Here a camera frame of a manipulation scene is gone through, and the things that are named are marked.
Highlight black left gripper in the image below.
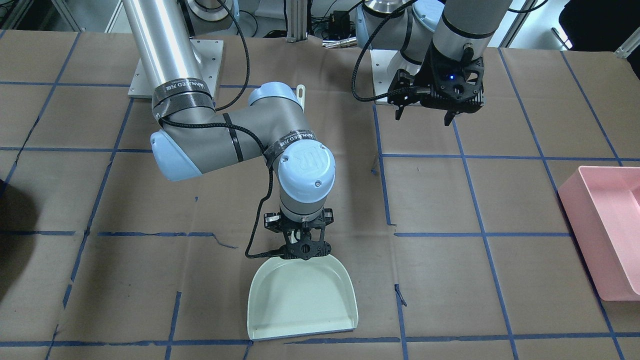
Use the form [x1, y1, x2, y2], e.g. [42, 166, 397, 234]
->
[388, 48, 477, 126]

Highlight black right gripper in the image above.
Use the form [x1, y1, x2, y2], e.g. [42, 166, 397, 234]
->
[263, 208, 334, 242]

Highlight pale green plastic dustpan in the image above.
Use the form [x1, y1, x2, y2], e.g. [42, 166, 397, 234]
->
[246, 255, 359, 341]

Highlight pale green hand brush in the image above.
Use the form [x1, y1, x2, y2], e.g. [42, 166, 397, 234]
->
[295, 84, 306, 112]

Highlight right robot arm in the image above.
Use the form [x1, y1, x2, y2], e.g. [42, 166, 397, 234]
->
[123, 0, 336, 241]

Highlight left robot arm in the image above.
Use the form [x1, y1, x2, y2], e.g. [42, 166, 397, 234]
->
[352, 0, 511, 126]

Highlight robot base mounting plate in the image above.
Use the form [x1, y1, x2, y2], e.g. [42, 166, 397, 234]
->
[370, 49, 436, 106]

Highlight pink plastic bin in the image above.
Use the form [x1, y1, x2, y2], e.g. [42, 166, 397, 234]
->
[558, 165, 640, 301]

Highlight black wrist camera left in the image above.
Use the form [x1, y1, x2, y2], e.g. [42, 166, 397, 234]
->
[430, 52, 485, 114]

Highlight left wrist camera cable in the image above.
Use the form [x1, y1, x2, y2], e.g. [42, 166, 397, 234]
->
[351, 0, 431, 103]

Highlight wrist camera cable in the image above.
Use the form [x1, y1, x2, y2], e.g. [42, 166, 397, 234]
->
[158, 0, 286, 260]
[351, 0, 431, 103]

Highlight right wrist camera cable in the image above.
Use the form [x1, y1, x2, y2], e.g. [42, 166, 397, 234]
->
[158, 0, 286, 260]

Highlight aluminium frame post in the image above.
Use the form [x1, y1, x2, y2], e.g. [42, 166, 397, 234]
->
[284, 0, 309, 43]

